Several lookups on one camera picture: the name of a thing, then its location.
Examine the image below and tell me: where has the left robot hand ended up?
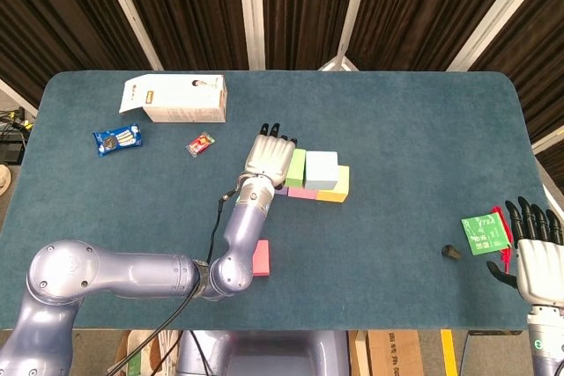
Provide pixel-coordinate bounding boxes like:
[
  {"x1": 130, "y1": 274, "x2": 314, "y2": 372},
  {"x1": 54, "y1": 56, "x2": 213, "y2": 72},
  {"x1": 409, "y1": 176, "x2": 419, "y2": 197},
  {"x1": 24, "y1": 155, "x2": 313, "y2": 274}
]
[{"x1": 243, "y1": 122, "x2": 298, "y2": 188}]

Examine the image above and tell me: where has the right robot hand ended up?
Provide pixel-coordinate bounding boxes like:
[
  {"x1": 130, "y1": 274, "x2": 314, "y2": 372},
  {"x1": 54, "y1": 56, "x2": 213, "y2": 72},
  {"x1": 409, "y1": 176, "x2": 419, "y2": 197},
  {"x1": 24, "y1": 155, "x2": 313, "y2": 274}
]
[{"x1": 486, "y1": 195, "x2": 564, "y2": 309}]

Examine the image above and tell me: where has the green foam cube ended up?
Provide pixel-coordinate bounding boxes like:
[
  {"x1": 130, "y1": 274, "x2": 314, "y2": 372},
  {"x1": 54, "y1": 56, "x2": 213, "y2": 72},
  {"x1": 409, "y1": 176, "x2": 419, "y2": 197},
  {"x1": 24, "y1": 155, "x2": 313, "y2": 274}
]
[{"x1": 285, "y1": 148, "x2": 308, "y2": 188}]

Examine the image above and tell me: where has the light blue foam cube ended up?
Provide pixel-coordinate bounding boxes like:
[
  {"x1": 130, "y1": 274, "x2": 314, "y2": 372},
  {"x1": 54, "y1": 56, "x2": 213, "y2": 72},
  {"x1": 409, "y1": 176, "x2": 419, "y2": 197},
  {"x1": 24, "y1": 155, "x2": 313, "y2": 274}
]
[{"x1": 303, "y1": 151, "x2": 340, "y2": 191}]

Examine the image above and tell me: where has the yellow foam cube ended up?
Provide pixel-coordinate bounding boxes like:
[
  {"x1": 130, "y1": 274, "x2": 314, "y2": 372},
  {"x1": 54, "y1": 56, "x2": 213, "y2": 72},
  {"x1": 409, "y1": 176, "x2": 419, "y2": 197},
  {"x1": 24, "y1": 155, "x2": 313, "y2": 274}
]
[{"x1": 315, "y1": 165, "x2": 351, "y2": 204}]

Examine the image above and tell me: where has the red foam cube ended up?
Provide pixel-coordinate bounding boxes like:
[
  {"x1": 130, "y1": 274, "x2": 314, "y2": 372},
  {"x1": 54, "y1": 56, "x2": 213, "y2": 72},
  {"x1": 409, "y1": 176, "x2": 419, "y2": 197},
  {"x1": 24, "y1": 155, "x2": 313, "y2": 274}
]
[{"x1": 252, "y1": 240, "x2": 271, "y2": 278}]

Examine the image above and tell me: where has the pink foam cube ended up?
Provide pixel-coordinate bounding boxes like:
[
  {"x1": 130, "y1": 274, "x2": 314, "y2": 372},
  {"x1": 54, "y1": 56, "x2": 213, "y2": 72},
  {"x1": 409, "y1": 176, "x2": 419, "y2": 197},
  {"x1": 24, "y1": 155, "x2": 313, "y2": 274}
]
[{"x1": 287, "y1": 186, "x2": 319, "y2": 200}]

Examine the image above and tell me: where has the green sachet packet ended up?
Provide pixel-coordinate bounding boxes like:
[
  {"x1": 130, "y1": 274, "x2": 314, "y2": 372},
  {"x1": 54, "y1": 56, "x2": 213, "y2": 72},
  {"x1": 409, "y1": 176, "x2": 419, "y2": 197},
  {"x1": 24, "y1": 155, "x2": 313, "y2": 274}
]
[{"x1": 460, "y1": 212, "x2": 512, "y2": 257}]

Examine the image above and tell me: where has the small red candy wrapper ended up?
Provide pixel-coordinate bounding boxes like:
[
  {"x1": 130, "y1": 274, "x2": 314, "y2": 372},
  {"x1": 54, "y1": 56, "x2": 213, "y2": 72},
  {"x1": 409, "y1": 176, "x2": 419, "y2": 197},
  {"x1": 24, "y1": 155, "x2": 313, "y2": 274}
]
[{"x1": 185, "y1": 131, "x2": 216, "y2": 158}]

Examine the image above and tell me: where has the white cardboard carton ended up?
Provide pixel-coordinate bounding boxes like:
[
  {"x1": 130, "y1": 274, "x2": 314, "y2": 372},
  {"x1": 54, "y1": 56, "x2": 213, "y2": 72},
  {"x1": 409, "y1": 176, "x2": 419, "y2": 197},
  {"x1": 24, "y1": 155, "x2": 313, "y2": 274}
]
[{"x1": 117, "y1": 74, "x2": 229, "y2": 124}]

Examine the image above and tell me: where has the teal felt table cover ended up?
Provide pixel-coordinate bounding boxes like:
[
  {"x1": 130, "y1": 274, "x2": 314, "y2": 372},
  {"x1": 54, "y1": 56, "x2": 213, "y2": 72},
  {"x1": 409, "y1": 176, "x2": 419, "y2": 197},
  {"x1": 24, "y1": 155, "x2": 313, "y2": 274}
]
[{"x1": 0, "y1": 70, "x2": 564, "y2": 332}]

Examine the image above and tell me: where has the blue Oreo cookie packet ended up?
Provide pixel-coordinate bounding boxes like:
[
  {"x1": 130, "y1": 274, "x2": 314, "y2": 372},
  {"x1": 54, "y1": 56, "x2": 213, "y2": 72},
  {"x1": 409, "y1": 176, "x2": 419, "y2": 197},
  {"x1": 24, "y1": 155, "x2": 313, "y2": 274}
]
[{"x1": 92, "y1": 123, "x2": 145, "y2": 159}]

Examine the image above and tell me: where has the dark brown curtain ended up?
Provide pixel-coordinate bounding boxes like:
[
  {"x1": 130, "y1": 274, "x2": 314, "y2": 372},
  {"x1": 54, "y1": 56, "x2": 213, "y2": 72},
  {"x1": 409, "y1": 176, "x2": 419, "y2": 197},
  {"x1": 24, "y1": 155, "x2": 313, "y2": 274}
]
[{"x1": 0, "y1": 0, "x2": 564, "y2": 166}]

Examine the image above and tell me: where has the brown cardboard box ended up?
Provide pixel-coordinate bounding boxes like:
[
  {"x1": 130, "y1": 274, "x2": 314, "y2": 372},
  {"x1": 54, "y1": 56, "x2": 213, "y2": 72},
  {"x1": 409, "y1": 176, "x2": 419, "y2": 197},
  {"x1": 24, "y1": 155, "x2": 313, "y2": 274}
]
[{"x1": 366, "y1": 329, "x2": 425, "y2": 376}]

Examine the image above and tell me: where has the grey robot torso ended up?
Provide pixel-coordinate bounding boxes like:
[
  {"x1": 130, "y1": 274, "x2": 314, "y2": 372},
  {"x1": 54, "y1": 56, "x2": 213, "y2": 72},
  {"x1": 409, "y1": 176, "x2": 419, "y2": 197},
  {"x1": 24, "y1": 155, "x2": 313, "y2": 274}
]
[{"x1": 175, "y1": 329, "x2": 352, "y2": 376}]

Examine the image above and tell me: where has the wooden plank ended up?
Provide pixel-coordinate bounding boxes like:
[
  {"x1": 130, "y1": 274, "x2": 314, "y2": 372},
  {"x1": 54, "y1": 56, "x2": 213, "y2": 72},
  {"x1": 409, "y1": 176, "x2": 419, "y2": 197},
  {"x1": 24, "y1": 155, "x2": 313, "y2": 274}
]
[{"x1": 347, "y1": 330, "x2": 370, "y2": 376}]

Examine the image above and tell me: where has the white paper bag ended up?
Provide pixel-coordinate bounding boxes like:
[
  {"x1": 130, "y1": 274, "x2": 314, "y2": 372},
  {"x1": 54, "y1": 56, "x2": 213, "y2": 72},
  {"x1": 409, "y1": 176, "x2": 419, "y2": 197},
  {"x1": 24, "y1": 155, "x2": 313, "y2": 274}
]
[{"x1": 108, "y1": 329, "x2": 182, "y2": 376}]

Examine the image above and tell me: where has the black electronic device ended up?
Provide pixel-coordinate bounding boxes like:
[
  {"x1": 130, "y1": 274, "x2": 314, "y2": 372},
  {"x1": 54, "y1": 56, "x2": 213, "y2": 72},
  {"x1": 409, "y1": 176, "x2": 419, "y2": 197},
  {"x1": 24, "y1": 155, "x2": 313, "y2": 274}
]
[{"x1": 0, "y1": 140, "x2": 26, "y2": 165}]

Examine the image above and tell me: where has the white frame post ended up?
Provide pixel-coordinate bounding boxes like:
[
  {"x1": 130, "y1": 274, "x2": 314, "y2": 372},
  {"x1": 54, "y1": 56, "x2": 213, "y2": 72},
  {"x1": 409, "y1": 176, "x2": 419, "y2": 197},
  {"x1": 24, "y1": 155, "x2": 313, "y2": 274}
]
[
  {"x1": 316, "y1": 0, "x2": 375, "y2": 72},
  {"x1": 0, "y1": 77, "x2": 40, "y2": 118},
  {"x1": 236, "y1": 0, "x2": 266, "y2": 71},
  {"x1": 447, "y1": 0, "x2": 541, "y2": 72},
  {"x1": 531, "y1": 129, "x2": 564, "y2": 157},
  {"x1": 94, "y1": 0, "x2": 165, "y2": 71}
]

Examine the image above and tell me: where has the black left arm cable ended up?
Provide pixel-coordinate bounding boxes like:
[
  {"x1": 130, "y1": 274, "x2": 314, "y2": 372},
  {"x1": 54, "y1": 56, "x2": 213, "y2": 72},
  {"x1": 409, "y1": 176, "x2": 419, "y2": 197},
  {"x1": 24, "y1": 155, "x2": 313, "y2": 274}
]
[{"x1": 108, "y1": 188, "x2": 241, "y2": 376}]

